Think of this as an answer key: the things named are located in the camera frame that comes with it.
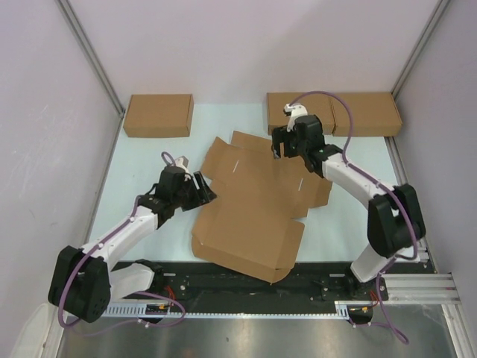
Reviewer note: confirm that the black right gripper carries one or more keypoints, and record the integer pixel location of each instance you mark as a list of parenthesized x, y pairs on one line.
[(282, 135)]

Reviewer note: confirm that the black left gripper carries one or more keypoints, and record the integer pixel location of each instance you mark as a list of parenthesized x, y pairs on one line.
[(206, 194)]

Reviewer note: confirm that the cardboard box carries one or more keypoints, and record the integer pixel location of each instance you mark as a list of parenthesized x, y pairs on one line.
[(374, 113), (319, 105), (254, 225), (155, 116)]

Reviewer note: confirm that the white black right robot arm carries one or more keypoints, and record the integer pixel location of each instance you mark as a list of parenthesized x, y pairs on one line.
[(394, 218)]

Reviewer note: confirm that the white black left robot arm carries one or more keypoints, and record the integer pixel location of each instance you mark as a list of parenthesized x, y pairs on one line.
[(85, 280)]

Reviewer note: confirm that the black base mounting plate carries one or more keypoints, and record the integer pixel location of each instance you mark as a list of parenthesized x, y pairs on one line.
[(207, 284)]

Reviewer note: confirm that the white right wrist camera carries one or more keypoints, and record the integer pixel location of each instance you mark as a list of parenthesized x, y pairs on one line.
[(295, 110)]

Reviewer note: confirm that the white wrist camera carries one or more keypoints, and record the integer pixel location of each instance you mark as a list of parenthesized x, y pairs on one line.
[(295, 110), (182, 162)]

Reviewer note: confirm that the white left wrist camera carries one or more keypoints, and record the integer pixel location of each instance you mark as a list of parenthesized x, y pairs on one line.
[(182, 162)]

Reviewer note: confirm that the white slotted cable duct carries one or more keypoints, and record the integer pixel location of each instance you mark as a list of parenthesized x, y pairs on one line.
[(156, 310)]

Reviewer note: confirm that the aluminium corner post right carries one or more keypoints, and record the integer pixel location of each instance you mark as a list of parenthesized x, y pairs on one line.
[(426, 34)]

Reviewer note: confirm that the aluminium corner post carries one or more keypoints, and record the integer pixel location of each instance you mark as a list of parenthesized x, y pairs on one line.
[(426, 34), (79, 33)]

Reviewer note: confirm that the aluminium corner post left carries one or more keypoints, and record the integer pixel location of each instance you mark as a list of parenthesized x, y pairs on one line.
[(79, 33)]

